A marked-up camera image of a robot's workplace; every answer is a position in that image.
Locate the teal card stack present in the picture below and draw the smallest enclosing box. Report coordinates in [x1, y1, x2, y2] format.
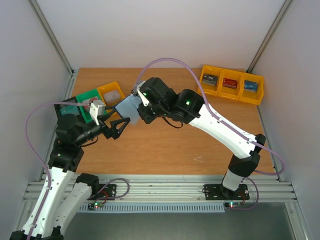
[59, 105, 78, 116]

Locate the yellow bin left side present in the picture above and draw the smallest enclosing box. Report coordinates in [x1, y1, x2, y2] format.
[97, 81, 125, 107]

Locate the yellow bin far right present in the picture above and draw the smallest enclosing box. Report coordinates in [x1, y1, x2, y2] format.
[238, 72, 264, 106]

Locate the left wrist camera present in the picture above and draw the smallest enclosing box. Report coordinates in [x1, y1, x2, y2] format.
[89, 100, 106, 126]

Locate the black card stack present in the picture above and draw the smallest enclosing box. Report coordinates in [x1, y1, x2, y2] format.
[202, 73, 219, 87]

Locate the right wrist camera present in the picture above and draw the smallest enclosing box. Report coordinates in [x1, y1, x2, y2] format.
[131, 81, 150, 107]

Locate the black bin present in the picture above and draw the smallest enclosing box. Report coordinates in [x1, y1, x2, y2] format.
[54, 97, 82, 127]

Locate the left corner aluminium profile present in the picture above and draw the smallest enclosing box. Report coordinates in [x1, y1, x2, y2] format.
[29, 0, 76, 83]

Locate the left controller board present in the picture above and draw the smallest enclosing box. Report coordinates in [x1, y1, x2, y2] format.
[87, 202, 104, 211]

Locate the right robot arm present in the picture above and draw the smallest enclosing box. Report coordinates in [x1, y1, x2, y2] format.
[136, 77, 266, 198]

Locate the white card stack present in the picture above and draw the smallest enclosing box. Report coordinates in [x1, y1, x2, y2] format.
[102, 89, 121, 106]

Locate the yellow bin middle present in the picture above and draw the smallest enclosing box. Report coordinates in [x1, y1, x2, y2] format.
[218, 68, 243, 101]

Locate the green bin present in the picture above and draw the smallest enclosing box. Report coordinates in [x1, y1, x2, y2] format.
[75, 88, 106, 124]

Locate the corner aluminium profile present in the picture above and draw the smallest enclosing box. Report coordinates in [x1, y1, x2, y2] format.
[246, 0, 294, 74]
[29, 0, 76, 83]

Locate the purple cable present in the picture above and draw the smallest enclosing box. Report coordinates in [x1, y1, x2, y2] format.
[25, 100, 95, 240]
[134, 57, 286, 176]

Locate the controller board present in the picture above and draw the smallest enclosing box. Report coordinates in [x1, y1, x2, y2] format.
[87, 202, 104, 211]
[224, 201, 242, 209]

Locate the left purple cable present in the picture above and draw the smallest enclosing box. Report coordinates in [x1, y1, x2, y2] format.
[25, 100, 95, 240]

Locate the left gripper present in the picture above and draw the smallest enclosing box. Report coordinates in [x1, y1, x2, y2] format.
[75, 105, 131, 146]

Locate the yellow bin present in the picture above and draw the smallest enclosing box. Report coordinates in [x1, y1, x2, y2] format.
[97, 81, 125, 107]
[218, 68, 243, 101]
[238, 72, 264, 106]
[199, 65, 223, 97]

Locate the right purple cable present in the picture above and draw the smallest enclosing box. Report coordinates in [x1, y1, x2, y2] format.
[134, 57, 286, 176]

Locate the yellow bin far left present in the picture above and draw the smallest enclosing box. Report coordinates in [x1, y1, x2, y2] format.
[199, 65, 223, 97]

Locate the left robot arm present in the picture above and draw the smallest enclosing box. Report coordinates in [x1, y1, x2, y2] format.
[10, 101, 131, 240]

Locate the blue card stack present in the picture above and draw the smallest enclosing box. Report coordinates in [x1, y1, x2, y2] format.
[244, 80, 259, 92]

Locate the grey slotted cable duct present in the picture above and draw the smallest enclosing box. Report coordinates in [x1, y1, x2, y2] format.
[78, 202, 225, 214]

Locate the aluminium rail base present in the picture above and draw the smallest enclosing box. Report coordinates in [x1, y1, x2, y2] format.
[22, 173, 298, 204]

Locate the red spot card stack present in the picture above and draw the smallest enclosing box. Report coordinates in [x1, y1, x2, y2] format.
[82, 97, 98, 112]

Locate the right controller board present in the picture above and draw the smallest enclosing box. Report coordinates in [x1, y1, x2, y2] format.
[224, 201, 242, 209]

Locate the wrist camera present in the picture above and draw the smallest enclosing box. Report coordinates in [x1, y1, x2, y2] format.
[89, 100, 106, 126]
[131, 81, 150, 107]

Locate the right corner aluminium profile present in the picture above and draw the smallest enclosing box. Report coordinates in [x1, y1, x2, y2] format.
[246, 0, 294, 74]

